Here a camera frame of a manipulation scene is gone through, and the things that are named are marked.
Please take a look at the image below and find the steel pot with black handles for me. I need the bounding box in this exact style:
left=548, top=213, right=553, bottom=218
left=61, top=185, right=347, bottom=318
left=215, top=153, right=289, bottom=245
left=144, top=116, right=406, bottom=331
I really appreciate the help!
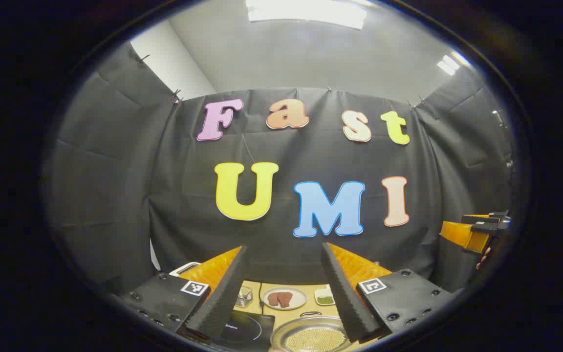
left=270, top=311, right=358, bottom=352

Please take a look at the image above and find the black induction cooktop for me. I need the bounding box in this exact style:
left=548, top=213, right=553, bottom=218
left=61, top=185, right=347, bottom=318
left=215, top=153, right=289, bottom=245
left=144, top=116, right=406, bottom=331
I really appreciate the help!
left=213, top=310, right=276, bottom=351

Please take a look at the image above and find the small wire basket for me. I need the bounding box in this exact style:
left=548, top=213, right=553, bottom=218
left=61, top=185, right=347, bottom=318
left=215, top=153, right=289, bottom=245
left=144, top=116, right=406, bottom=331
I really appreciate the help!
left=235, top=286, right=254, bottom=308

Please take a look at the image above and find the pile of yellow soybeans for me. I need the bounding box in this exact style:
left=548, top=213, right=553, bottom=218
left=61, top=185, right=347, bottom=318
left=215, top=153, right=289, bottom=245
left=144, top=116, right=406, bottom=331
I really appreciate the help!
left=284, top=327, right=348, bottom=352

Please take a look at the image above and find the white divided bean dish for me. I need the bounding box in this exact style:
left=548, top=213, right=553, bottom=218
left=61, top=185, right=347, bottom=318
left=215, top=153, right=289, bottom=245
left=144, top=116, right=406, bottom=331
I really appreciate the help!
left=314, top=286, right=336, bottom=306

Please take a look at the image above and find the large ceiling light panel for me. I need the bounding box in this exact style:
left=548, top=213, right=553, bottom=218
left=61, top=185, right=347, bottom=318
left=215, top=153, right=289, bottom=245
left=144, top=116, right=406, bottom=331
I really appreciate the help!
left=245, top=0, right=368, bottom=30

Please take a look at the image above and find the small ceiling light panel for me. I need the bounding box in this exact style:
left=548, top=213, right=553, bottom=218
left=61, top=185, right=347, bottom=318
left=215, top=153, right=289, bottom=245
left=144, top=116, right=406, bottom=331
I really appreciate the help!
left=435, top=50, right=473, bottom=76

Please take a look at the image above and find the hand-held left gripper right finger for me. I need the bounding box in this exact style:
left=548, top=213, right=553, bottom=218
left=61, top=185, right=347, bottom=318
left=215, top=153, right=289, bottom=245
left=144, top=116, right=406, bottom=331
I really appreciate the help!
left=321, top=242, right=455, bottom=343

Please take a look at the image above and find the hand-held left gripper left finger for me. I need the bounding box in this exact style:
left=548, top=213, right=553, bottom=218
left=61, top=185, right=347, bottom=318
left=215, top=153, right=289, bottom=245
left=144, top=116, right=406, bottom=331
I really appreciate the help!
left=115, top=245, right=250, bottom=343

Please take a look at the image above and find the white round plate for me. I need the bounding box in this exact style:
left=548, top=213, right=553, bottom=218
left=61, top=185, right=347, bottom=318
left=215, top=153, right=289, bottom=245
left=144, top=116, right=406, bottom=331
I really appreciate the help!
left=262, top=287, right=308, bottom=311

